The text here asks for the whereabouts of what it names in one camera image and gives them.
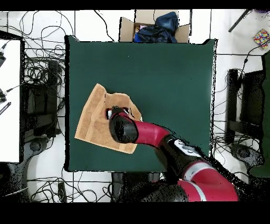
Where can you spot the tan terry towel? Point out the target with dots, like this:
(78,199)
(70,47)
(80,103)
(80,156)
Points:
(95,122)

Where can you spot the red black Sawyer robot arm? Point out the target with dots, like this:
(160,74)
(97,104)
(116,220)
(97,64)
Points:
(151,133)

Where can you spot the black flat strip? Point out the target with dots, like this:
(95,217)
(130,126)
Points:
(5,108)

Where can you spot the dark green table cloth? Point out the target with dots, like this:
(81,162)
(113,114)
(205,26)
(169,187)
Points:
(168,84)
(266,105)

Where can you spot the brown cardboard box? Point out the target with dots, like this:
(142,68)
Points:
(126,29)

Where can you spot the dark blue clothes pile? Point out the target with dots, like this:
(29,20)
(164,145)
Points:
(160,29)

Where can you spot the white side table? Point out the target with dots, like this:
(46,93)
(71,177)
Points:
(10,126)

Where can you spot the black round floor base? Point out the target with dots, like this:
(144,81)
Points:
(242,153)

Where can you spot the black metal rod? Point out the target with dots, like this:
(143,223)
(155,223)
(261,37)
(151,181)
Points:
(238,21)

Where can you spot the colourful patterned cloth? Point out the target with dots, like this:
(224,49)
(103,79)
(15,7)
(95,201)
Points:
(262,38)

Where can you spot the black metal frame stand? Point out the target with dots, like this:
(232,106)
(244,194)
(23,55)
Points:
(232,95)
(42,101)

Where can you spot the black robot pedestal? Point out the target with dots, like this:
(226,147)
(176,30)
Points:
(130,186)

